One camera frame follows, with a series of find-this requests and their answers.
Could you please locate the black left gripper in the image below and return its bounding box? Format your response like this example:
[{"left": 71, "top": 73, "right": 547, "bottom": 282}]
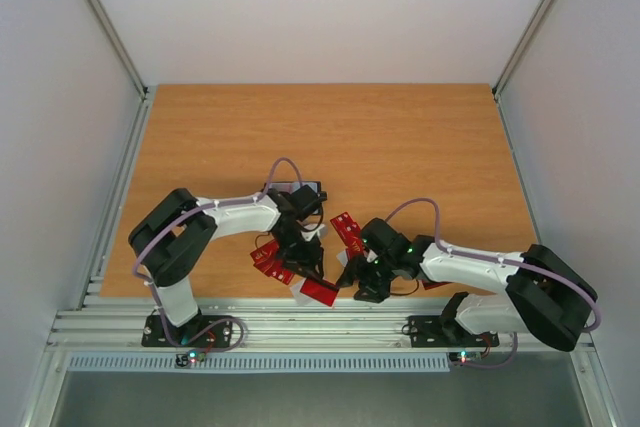
[{"left": 274, "top": 227, "right": 325, "bottom": 279}]

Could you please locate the red card magnetic stripe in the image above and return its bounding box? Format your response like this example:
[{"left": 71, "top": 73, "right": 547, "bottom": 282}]
[{"left": 300, "top": 278, "right": 339, "bottom": 307}]

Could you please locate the black leather card holder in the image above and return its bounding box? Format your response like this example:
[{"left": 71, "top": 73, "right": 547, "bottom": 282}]
[{"left": 255, "top": 181, "right": 328, "bottom": 201}]

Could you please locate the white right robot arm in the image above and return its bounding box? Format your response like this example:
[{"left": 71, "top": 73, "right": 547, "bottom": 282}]
[{"left": 331, "top": 215, "right": 597, "bottom": 352}]

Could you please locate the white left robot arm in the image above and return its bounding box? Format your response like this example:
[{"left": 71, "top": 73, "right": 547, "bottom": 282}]
[{"left": 128, "top": 182, "right": 327, "bottom": 347}]

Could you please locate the red VIP card left front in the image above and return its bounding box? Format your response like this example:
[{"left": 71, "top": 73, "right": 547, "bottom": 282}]
[{"left": 267, "top": 266, "right": 295, "bottom": 285}]

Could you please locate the red vip card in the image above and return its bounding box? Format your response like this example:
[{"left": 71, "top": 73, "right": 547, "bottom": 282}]
[
  {"left": 267, "top": 266, "right": 295, "bottom": 285},
  {"left": 250, "top": 240, "right": 279, "bottom": 275}
]

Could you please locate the white card centre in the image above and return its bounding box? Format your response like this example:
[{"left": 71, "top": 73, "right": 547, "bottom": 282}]
[{"left": 290, "top": 281, "right": 320, "bottom": 306}]

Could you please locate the red VIP card far left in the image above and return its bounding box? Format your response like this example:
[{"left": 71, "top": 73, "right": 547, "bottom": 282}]
[{"left": 250, "top": 240, "right": 279, "bottom": 275}]

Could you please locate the red card upper centre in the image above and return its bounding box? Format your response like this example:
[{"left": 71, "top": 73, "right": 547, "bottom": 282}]
[{"left": 330, "top": 212, "right": 364, "bottom": 259}]

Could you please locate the red striped card far right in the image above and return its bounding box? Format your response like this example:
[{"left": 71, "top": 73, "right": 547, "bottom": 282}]
[{"left": 421, "top": 281, "right": 448, "bottom": 290}]

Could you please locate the right small circuit board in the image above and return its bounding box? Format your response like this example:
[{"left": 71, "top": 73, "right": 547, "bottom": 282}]
[{"left": 449, "top": 350, "right": 485, "bottom": 365}]

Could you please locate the small circuit board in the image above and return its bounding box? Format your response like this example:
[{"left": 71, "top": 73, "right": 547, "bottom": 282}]
[
  {"left": 174, "top": 351, "right": 207, "bottom": 368},
  {"left": 449, "top": 350, "right": 485, "bottom": 365}
]

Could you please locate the left small circuit board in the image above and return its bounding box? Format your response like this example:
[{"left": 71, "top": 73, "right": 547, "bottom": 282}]
[{"left": 174, "top": 351, "right": 207, "bottom": 368}]

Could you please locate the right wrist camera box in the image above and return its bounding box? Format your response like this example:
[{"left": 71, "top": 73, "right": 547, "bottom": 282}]
[{"left": 364, "top": 247, "right": 379, "bottom": 263}]

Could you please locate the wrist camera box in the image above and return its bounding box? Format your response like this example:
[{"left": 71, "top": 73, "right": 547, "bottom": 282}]
[
  {"left": 364, "top": 247, "right": 379, "bottom": 263},
  {"left": 301, "top": 223, "right": 328, "bottom": 242}
]

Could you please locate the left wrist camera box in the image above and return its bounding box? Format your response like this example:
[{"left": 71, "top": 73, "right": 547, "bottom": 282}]
[{"left": 301, "top": 223, "right": 328, "bottom": 242}]

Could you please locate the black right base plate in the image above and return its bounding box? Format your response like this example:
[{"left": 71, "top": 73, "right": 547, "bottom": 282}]
[{"left": 401, "top": 315, "right": 500, "bottom": 348}]

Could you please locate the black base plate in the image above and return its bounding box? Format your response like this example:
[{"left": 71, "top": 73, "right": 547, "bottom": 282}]
[
  {"left": 401, "top": 315, "right": 500, "bottom": 348},
  {"left": 141, "top": 314, "right": 233, "bottom": 349}
]

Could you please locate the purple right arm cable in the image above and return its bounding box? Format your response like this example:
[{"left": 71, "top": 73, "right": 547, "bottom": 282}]
[{"left": 387, "top": 198, "right": 604, "bottom": 371}]

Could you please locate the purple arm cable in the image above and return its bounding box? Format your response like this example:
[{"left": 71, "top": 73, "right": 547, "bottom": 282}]
[
  {"left": 387, "top": 198, "right": 604, "bottom": 371},
  {"left": 132, "top": 157, "right": 306, "bottom": 350}
]

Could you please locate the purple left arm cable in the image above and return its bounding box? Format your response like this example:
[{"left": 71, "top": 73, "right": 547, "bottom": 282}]
[{"left": 132, "top": 157, "right": 306, "bottom": 350}]

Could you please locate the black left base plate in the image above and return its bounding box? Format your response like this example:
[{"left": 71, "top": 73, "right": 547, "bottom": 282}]
[{"left": 141, "top": 314, "right": 233, "bottom": 349}]

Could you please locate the aluminium rail base front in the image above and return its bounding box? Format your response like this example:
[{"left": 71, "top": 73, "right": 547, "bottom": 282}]
[{"left": 44, "top": 296, "right": 596, "bottom": 353}]

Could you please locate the grey slotted cable duct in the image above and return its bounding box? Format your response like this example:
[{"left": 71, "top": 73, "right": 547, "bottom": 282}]
[{"left": 67, "top": 352, "right": 450, "bottom": 374}]

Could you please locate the right aluminium frame post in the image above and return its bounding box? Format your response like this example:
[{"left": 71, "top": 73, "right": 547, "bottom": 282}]
[{"left": 492, "top": 0, "right": 557, "bottom": 102}]

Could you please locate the aluminium frame post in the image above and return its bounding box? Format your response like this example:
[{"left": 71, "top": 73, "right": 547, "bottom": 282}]
[
  {"left": 85, "top": 0, "right": 148, "bottom": 99},
  {"left": 492, "top": 0, "right": 557, "bottom": 102}
]

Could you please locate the left aluminium frame post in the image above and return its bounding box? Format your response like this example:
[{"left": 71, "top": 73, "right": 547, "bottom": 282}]
[{"left": 85, "top": 0, "right": 148, "bottom": 99}]

